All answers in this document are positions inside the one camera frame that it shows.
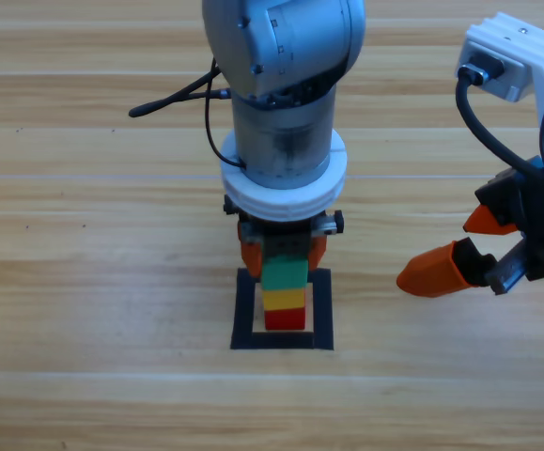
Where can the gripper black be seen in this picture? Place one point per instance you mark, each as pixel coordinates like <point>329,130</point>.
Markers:
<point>285,244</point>
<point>539,225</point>

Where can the green cube block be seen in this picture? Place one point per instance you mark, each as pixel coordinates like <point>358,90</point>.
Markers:
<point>284,275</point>

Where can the yellow cube block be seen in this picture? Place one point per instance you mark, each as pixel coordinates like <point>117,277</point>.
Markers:
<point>283,300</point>

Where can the red cube block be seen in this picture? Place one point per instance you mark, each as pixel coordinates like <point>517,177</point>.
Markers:
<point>284,319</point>

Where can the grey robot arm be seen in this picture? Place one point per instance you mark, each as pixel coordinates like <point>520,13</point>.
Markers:
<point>299,47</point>

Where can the black tape square outline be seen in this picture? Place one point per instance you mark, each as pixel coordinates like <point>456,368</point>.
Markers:
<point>281,341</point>

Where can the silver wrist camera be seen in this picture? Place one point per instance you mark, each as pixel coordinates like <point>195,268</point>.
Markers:
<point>511,82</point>

